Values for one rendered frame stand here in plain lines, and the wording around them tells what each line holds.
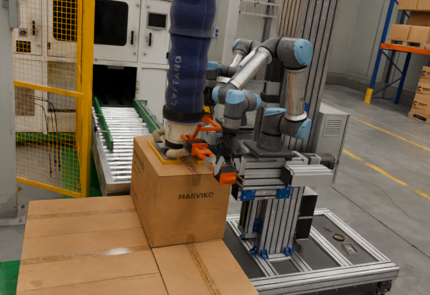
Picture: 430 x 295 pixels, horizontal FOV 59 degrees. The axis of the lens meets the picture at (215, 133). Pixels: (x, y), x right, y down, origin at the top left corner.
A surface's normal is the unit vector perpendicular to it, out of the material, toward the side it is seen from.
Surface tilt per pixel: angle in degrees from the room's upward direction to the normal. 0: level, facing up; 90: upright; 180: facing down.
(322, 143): 90
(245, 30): 90
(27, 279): 0
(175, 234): 90
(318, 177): 90
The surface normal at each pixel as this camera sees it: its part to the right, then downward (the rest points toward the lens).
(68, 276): 0.12, -0.95
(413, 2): -0.93, -0.01
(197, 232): 0.39, 0.31
